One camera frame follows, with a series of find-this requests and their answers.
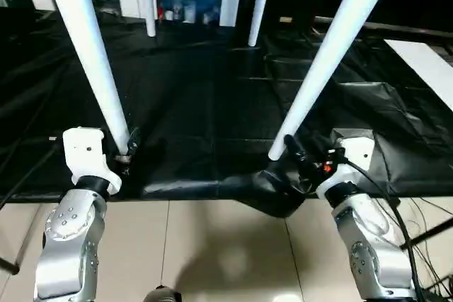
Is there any black plastic mat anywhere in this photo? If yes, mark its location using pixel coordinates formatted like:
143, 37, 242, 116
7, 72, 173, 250
0, 8, 453, 219

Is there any black stand leg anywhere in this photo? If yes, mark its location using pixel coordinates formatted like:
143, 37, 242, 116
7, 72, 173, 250
399, 216, 453, 250

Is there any thin metal stand leg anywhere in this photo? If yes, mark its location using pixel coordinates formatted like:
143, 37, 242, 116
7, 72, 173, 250
0, 203, 47, 276

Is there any white flat panel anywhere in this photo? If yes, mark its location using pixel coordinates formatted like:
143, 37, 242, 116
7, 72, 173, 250
383, 38, 453, 113

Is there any dark rounded robot foot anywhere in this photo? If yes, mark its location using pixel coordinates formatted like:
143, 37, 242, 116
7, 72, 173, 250
144, 285, 182, 302

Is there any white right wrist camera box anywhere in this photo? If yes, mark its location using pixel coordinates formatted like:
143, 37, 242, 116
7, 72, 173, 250
314, 129, 377, 201

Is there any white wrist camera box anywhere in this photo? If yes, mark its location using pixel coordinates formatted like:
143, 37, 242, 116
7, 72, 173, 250
62, 127, 123, 197
314, 129, 377, 201

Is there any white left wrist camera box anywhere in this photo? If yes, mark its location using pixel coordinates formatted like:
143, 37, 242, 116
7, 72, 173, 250
62, 127, 123, 197

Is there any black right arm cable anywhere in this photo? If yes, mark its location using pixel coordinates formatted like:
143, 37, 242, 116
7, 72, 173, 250
345, 156, 427, 302

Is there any black floor cable bundle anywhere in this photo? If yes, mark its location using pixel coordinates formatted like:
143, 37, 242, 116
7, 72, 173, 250
395, 194, 453, 302

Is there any dark horizontal rail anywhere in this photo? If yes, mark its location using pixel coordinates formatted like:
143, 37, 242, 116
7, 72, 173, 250
310, 15, 453, 40

